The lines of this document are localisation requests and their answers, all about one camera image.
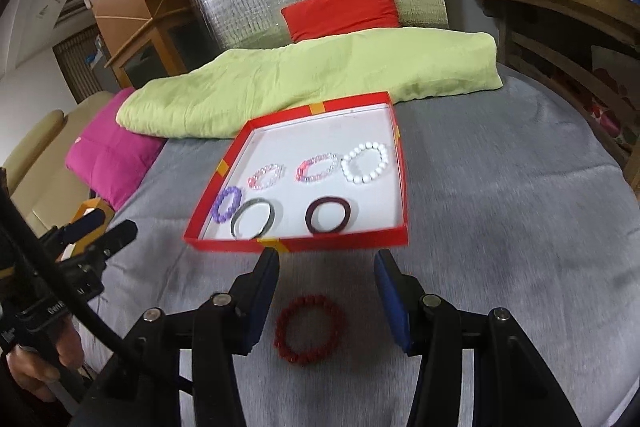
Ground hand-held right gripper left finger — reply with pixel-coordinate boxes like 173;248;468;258
75;247;281;427

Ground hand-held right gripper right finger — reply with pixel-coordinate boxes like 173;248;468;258
374;249;583;427

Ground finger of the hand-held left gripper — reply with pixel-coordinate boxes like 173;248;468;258
55;219;139;269
52;208;107;249

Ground red bead bracelet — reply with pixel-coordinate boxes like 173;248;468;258
273;294;347;364

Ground clear grey bangle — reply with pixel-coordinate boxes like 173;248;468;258
230;199;277;241

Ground dark maroon bangle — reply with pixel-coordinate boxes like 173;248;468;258
304;196;353;236

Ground red shallow cardboard box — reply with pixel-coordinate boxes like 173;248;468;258
182;92;411;255

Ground pink purple clear bead bracelet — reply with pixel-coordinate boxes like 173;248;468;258
295;153;340;184

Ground white bead bracelet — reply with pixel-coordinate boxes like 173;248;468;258
341;143;390;184

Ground person's left hand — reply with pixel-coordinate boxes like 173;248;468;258
4;314;87;404

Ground beige sofa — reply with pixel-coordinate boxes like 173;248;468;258
0;91;117;239

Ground magenta pillow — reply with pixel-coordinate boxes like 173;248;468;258
65;88;167;212

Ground light green blanket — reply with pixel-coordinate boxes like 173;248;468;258
115;27;504;140

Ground small red pillow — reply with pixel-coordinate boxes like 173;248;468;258
280;0;402;44

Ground wooden bench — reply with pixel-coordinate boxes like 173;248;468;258
449;0;640;194

